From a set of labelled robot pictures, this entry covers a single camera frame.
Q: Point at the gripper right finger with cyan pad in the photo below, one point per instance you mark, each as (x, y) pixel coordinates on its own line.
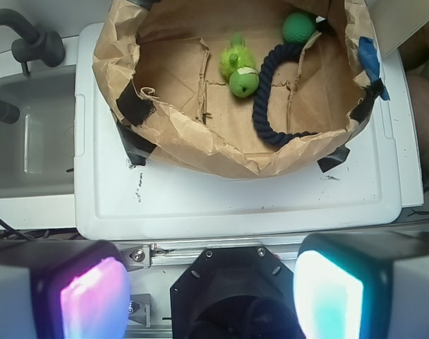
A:
(368, 284)

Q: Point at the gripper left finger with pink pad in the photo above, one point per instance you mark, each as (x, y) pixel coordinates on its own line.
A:
(62, 289)

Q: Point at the white plastic bin lid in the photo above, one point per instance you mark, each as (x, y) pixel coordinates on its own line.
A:
(116, 200)

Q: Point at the grey sink basin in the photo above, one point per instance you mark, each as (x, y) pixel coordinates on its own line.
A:
(36, 152)

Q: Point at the brown paper bag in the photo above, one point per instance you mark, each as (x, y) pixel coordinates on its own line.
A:
(156, 64)

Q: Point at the dark grey faucet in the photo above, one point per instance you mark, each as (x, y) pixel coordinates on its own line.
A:
(32, 45)

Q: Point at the green tennis ball plush toy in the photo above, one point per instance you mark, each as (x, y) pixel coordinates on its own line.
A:
(237, 66)

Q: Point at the green golf ball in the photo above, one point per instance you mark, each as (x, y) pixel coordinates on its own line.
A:
(298, 27)

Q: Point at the black octagonal mount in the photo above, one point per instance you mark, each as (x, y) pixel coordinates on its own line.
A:
(240, 292)

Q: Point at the aluminium frame rail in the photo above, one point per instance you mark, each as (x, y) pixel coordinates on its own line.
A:
(172, 252)

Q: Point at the dark blue rope toy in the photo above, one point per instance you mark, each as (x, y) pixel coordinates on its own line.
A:
(288, 51)

